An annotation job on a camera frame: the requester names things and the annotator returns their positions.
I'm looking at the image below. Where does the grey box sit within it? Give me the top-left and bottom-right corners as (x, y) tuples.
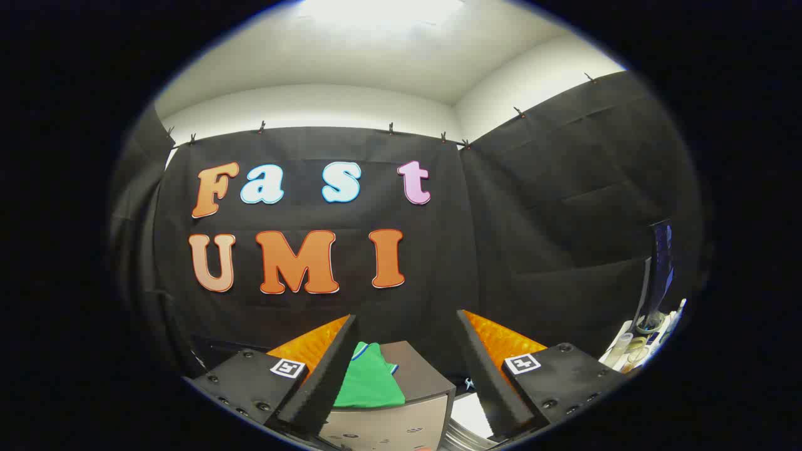
(316, 340), (457, 451)

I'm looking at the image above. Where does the green polo shirt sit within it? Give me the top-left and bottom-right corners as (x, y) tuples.
(332, 341), (406, 409)

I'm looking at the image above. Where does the row of small cloth clips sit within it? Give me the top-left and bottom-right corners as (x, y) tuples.
(166, 72), (596, 150)

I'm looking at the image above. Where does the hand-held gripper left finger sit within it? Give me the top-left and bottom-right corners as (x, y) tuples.
(185, 313), (359, 439)

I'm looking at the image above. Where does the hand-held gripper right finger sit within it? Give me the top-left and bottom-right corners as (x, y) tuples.
(456, 309), (627, 442)

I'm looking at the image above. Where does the clear plastic cup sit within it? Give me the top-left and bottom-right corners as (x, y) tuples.
(603, 332), (635, 369)

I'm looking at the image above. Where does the black backdrop cloth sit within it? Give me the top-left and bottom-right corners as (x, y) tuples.
(110, 70), (702, 402)

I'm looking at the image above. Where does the white washing machine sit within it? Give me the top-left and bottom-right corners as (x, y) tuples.
(439, 393), (502, 451)

